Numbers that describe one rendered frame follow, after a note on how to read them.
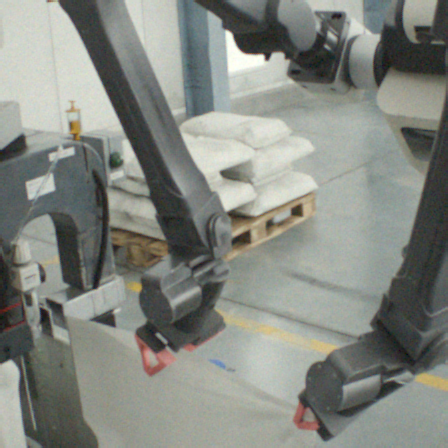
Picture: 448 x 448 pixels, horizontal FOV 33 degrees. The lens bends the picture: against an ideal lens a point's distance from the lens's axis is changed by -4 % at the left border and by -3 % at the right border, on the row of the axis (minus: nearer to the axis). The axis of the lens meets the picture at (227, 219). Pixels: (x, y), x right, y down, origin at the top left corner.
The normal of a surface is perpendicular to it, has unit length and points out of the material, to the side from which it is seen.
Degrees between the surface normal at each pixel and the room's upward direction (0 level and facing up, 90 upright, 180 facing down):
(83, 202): 90
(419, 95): 40
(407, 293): 100
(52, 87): 90
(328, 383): 80
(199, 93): 90
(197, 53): 90
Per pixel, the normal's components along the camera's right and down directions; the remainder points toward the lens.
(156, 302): -0.61, 0.31
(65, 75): 0.75, 0.17
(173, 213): -0.53, 0.60
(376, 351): 0.34, -0.77
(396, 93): -0.47, -0.54
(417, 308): -0.86, 0.37
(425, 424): -0.07, -0.94
